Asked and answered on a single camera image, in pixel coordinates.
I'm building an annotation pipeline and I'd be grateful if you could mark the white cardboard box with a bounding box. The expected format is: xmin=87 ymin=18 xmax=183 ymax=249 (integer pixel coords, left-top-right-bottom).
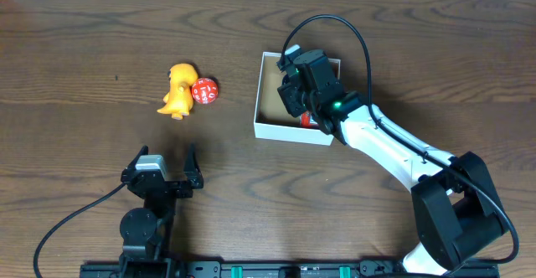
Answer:
xmin=253 ymin=52 xmax=334 ymax=146

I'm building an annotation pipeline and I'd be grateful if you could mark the red toy robot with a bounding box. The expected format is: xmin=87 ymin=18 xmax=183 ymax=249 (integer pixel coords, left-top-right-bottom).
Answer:
xmin=300 ymin=111 xmax=318 ymax=129

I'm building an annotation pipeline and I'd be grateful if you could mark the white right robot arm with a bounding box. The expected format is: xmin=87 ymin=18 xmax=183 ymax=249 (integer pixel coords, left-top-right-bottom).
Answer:
xmin=277 ymin=46 xmax=514 ymax=275

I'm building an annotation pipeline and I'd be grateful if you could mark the orange dinosaur toy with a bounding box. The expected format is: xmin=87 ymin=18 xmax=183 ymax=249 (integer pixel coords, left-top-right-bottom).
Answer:
xmin=157 ymin=63 xmax=198 ymax=120

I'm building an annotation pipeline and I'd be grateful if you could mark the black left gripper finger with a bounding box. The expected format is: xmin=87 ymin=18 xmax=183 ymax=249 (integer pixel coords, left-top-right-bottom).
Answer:
xmin=183 ymin=144 xmax=201 ymax=180
xmin=126 ymin=146 xmax=148 ymax=172

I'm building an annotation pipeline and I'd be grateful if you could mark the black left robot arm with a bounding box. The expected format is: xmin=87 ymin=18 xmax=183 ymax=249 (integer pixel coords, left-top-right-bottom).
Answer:
xmin=118 ymin=145 xmax=204 ymax=278

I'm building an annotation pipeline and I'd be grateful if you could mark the red number ball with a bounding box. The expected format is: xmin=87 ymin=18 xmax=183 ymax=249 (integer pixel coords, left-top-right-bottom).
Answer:
xmin=191 ymin=78 xmax=219 ymax=105

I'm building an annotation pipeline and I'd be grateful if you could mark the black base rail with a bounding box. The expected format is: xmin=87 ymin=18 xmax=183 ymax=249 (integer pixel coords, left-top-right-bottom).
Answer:
xmin=79 ymin=259 xmax=500 ymax=278

